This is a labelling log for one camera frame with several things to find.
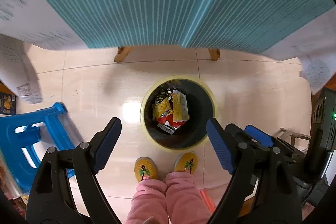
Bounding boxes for pink trouser legs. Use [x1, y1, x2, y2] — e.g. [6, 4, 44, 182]
[126, 172, 212, 223]

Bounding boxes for yellow tall carton box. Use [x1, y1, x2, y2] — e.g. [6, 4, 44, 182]
[172, 90, 189, 122]

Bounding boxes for blue plastic stool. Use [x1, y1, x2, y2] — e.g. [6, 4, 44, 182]
[1, 102, 75, 193]

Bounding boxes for left yellow slipper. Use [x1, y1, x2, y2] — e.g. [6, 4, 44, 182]
[134, 157, 158, 182]

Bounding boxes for yellow rimmed trash bin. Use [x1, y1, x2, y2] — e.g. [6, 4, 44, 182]
[140, 76, 217, 151]

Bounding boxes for white patterned tablecloth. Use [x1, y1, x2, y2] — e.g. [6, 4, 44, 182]
[1, 0, 335, 104]

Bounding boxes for yellow slipper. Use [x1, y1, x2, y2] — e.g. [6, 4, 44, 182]
[134, 157, 158, 182]
[173, 152, 198, 174]

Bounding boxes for right yellow slipper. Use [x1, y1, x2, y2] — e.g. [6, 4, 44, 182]
[173, 152, 198, 174]

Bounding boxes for red snack wrapper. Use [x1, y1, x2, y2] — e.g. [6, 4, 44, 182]
[157, 114, 186, 130]

